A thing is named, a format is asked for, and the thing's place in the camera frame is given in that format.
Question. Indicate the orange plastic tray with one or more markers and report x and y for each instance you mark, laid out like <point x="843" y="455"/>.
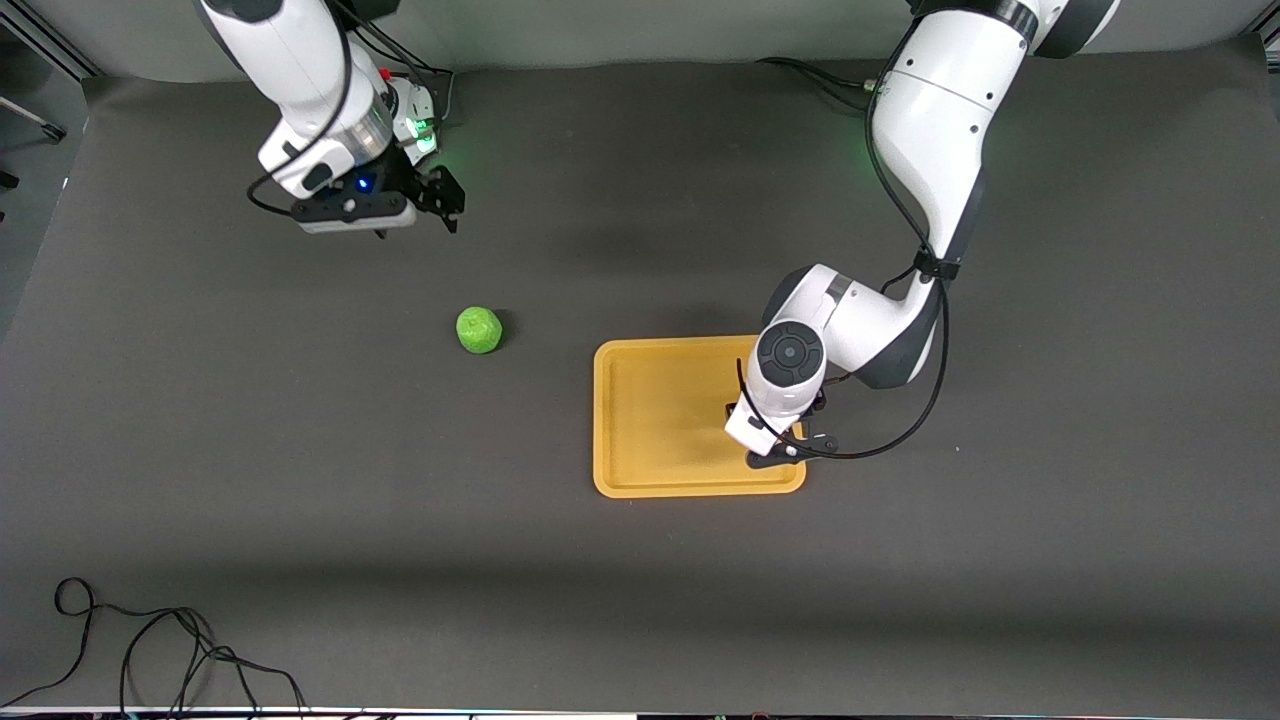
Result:
<point x="660" y="420"/>

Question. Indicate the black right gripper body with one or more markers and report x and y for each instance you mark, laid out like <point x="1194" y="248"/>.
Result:
<point x="419" y="188"/>

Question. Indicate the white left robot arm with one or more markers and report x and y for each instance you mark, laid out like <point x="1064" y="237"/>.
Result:
<point x="940" y="120"/>

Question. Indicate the dark grey table mat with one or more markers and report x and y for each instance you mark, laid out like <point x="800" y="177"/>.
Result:
<point x="640" y="600"/>

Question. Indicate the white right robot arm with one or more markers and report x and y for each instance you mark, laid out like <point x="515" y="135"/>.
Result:
<point x="300" y="60"/>

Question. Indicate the green apple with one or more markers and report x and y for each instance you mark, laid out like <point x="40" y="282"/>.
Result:
<point x="479" y="330"/>

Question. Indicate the aluminium frame rail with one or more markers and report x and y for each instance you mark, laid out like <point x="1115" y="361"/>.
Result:
<point x="60" y="55"/>
<point x="1272" y="40"/>

